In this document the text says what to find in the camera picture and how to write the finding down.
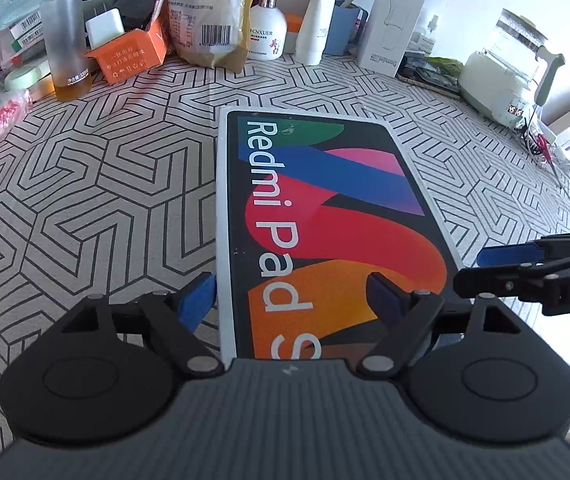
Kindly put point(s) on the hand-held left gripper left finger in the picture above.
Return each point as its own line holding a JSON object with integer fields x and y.
{"x": 195, "y": 300}

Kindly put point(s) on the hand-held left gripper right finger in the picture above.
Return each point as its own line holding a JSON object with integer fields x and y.
{"x": 387, "y": 295}

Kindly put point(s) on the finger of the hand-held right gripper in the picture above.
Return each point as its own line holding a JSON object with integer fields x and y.
{"x": 502, "y": 255}
{"x": 495, "y": 280}

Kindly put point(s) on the colourful printed box lid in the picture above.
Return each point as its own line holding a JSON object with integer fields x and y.
{"x": 325, "y": 220}

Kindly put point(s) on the geometric patterned desktop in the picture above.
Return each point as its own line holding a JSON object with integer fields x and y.
{"x": 105, "y": 185}

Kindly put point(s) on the white power strip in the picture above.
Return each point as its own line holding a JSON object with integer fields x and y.
{"x": 562, "y": 150}

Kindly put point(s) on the glass electric kettle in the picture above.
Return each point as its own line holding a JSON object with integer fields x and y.
{"x": 495, "y": 85}

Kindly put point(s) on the black tray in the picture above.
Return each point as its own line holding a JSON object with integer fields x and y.
{"x": 430, "y": 77}

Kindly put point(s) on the small clear spray bottle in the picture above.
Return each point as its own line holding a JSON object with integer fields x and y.
{"x": 427, "y": 35}

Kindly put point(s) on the orange open carton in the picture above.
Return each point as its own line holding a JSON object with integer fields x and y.
{"x": 125, "y": 57}

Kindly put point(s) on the beige cream jar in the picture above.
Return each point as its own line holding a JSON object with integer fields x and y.
{"x": 44, "y": 91}

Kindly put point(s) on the tall white carton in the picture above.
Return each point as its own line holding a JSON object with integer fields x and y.
{"x": 395, "y": 20}

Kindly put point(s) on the blue pen cup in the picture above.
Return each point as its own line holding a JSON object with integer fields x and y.
{"x": 342, "y": 32}

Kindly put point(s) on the green lid cream jar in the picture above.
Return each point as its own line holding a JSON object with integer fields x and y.
{"x": 25, "y": 77}

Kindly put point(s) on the orange lid jar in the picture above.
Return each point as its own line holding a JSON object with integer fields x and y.
{"x": 294, "y": 30}

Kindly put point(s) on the white cosmetic tube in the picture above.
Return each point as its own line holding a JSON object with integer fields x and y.
{"x": 317, "y": 20}

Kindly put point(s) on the white pump bottle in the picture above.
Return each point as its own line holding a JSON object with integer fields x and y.
{"x": 267, "y": 25}

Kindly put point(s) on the yellow paper pouch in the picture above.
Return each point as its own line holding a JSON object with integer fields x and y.
{"x": 210, "y": 15}

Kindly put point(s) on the white square power adapter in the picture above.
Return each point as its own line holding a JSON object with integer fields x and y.
{"x": 104, "y": 27}

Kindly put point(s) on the frosted bottle with gold cap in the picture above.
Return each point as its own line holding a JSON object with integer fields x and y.
{"x": 67, "y": 40}

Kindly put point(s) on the stack of small medicine boxes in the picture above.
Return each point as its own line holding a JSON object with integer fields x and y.
{"x": 22, "y": 40}

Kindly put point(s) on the grey storage basket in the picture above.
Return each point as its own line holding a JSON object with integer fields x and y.
{"x": 97, "y": 2}

